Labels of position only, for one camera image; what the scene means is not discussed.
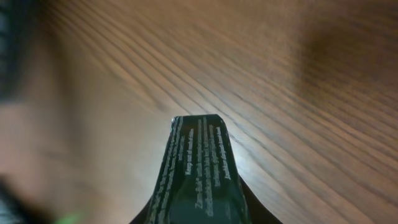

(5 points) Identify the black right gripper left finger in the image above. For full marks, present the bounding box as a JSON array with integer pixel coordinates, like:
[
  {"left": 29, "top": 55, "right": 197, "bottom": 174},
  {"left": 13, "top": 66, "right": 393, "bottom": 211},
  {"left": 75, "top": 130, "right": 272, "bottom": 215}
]
[{"left": 129, "top": 200, "right": 150, "bottom": 224}]

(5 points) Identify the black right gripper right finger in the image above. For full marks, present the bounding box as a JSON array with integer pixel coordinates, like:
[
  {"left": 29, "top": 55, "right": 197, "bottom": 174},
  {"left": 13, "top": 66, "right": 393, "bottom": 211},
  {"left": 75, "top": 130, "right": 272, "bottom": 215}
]
[{"left": 238, "top": 175, "right": 282, "bottom": 224}]

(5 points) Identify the green round-label packet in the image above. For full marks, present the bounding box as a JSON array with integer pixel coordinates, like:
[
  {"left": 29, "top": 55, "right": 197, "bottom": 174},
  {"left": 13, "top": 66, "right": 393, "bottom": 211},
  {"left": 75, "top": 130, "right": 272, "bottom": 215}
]
[{"left": 146, "top": 114, "right": 251, "bottom": 224}]

